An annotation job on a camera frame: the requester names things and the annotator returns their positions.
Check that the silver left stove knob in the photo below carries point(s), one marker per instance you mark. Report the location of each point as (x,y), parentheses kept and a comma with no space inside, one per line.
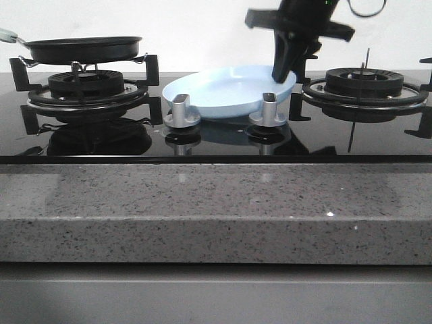
(183,114)

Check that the black empty burner grate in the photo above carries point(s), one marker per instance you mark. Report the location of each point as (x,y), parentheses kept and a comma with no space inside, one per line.
(413,99)

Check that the black burner under pan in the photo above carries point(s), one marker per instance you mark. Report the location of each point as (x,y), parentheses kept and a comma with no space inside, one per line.
(96,83)

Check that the light blue plate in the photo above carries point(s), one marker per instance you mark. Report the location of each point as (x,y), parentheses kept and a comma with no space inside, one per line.
(227,92)

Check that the silver stove knob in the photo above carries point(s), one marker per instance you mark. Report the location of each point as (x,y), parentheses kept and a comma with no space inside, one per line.
(183,114)
(267,116)

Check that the black empty burner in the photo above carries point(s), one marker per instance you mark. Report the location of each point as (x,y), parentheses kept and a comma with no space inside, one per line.
(368,83)

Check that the silver right stove knob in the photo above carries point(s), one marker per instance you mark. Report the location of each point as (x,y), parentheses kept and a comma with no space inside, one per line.
(267,116)

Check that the black pan support grate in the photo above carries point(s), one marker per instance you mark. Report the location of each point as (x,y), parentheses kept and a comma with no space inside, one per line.
(39,97)

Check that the black glass gas cooktop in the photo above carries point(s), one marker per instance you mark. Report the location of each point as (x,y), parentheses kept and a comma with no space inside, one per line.
(314,133)

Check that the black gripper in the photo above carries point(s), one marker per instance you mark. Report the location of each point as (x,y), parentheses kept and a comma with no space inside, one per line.
(297,26)

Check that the black frying pan green handle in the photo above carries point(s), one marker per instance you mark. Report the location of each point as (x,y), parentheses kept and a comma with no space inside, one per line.
(83,50)

